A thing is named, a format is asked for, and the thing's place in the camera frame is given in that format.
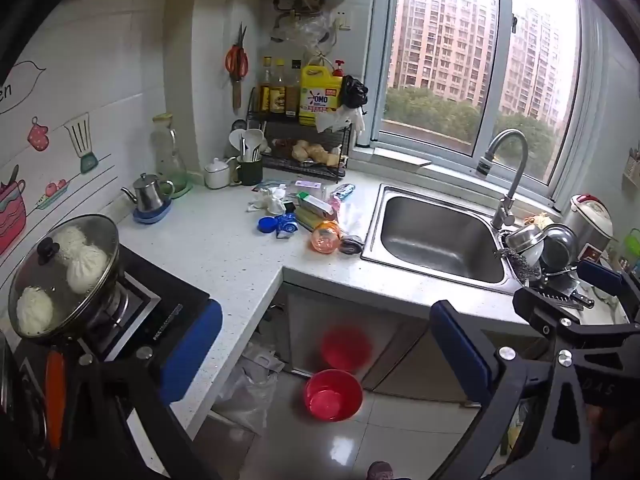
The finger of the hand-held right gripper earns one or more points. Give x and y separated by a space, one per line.
550 312
602 276

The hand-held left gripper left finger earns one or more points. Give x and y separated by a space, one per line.
192 350

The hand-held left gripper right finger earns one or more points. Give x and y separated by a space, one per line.
460 355

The red plastic basin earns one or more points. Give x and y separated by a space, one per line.
334 396

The white tissue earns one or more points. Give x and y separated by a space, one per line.
267 200

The small green black box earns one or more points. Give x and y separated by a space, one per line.
289 206

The green white carton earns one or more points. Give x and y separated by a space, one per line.
315 202

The pink plastic packet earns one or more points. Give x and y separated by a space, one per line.
334 205

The blue white plastic wrapper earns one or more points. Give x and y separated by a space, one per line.
344 191

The black gas stove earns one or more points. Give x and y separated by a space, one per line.
165 305

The steel wool scrubber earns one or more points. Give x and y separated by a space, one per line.
522 266

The white rice cooker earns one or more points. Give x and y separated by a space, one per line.
592 222

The white plastic bags pile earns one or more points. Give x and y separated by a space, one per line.
250 385

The steel cabinet door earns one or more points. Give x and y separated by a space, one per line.
390 330

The steel pot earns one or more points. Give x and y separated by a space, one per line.
107 305

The stainless steel sink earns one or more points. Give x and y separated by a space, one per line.
440 240

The white steamed bun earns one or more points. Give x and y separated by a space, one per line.
35 310
87 270
70 242

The steel gooseneck faucet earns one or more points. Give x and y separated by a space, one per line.
515 170

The dark red slipper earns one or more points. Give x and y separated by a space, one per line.
381 471

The blue teapot base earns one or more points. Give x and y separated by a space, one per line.
150 215

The grey sock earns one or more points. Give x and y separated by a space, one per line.
351 246

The green plastic tray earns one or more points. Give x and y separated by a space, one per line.
184 189

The steel teapot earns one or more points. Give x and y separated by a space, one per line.
147 195

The white folded cloth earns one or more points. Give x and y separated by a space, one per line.
354 219

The white ceramic jar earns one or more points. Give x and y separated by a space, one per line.
217 175

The dark green utensil mug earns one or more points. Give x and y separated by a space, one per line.
250 172

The glass carafe with green lid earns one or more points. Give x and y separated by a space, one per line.
169 155

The purple striped flat packet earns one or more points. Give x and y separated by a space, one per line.
310 184

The white plastic spoons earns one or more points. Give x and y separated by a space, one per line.
250 141

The ginger roots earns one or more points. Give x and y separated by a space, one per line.
315 152

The white plastic bag on rack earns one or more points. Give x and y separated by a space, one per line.
345 119

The pink oven mitt sticker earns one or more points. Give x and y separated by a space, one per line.
38 135

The amber sauce bottle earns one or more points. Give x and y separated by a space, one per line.
293 95
265 90
279 92

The sliding window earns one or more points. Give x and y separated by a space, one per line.
440 50

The yellow detergent jug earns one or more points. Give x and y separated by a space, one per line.
320 97

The black plastic bag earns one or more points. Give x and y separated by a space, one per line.
354 91

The red pump dispenser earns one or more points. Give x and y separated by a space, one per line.
339 66

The clear hanging plastic bag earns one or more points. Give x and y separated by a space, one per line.
305 32

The water heater pipes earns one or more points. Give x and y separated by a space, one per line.
295 7

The spatula wall sticker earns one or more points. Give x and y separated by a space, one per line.
82 145

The speech bubble wall sticker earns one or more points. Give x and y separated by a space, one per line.
20 87

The white wall outlet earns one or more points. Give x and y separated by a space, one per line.
343 20

